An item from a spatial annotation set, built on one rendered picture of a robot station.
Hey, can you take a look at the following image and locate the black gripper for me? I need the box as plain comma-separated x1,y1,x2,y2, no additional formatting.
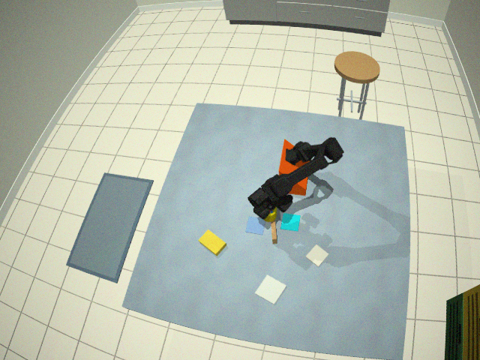
253,199,277,219

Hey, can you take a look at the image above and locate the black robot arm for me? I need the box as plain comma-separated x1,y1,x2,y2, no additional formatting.
248,137,344,212

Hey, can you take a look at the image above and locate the yellow flat block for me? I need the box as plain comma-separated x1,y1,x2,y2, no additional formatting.
198,230,226,256

